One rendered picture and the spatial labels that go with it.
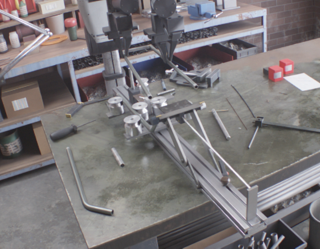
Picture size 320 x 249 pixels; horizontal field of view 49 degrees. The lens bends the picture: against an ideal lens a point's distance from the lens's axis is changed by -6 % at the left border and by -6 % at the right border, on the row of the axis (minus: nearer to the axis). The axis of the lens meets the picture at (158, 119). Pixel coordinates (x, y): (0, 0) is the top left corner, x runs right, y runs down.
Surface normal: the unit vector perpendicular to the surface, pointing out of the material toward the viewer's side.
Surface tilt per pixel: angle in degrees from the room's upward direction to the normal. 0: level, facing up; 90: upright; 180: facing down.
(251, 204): 90
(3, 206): 0
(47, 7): 90
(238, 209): 0
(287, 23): 90
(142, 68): 90
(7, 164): 0
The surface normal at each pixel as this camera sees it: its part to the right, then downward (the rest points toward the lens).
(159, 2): 0.11, 0.46
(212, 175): -0.11, -0.87
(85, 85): 0.40, 0.40
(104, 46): 0.31, 0.73
